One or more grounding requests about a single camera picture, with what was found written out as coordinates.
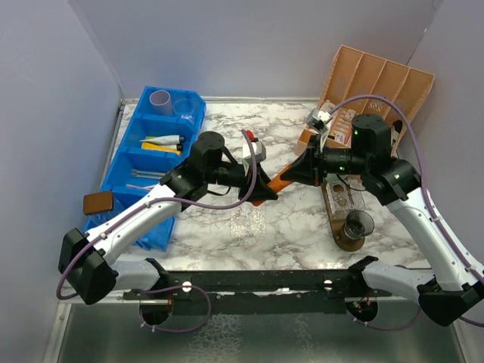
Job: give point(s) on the clear square toothbrush holder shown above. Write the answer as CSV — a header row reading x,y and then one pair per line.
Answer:
x,y
344,198

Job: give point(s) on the white toothpaste tube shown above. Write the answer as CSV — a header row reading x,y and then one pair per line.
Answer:
x,y
166,140

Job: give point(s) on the dark blue plastic cup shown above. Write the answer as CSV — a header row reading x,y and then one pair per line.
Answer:
x,y
358,224

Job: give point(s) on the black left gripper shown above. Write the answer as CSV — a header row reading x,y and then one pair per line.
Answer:
x,y
261,190

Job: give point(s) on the blue plastic bin organizer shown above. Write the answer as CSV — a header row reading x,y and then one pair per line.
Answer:
x,y
145,123

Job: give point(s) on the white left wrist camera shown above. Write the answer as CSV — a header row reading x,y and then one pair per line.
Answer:
x,y
258,148

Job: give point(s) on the brown oval wooden tray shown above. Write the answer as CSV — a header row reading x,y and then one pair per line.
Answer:
x,y
337,224

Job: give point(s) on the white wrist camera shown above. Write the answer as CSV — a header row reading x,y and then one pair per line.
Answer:
x,y
258,148
321,122

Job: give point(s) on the lilac plastic cup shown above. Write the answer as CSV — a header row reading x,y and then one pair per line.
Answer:
x,y
161,102

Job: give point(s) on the peach compartment organizer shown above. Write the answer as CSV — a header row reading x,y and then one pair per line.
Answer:
x,y
354,73

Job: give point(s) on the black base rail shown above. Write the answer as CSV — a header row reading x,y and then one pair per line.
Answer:
x,y
255,292

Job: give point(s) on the brown lid clear box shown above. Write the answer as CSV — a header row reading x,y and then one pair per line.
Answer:
x,y
101,207

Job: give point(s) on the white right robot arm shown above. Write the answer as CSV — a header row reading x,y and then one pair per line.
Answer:
x,y
455,283

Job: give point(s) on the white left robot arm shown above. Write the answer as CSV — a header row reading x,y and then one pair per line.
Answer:
x,y
89,262

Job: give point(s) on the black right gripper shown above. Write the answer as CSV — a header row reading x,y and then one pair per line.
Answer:
x,y
308,168

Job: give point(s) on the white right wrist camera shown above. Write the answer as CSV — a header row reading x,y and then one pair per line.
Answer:
x,y
321,122

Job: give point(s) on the clear plastic cup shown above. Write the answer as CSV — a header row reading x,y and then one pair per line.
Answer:
x,y
184,108

